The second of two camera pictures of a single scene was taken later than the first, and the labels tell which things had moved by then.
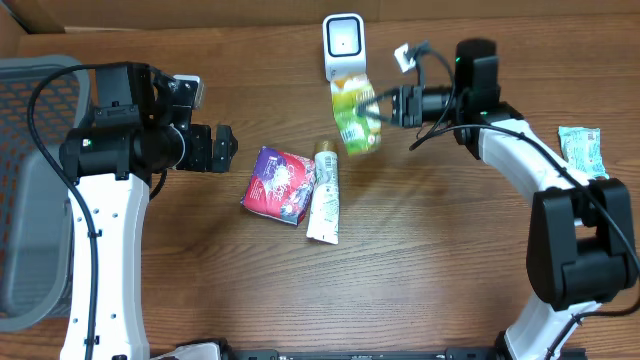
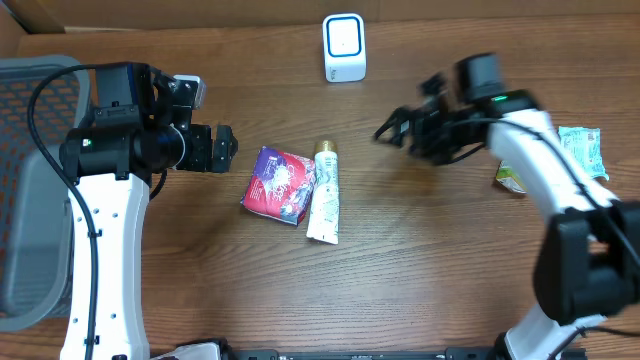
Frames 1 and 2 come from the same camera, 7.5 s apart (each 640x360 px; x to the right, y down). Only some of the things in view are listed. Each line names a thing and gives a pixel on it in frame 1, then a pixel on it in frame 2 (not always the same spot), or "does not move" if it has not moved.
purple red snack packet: [279, 185] does not move
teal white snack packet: [581, 148] does not move
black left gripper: [227, 144] does not move
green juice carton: [360, 131] → [506, 175]
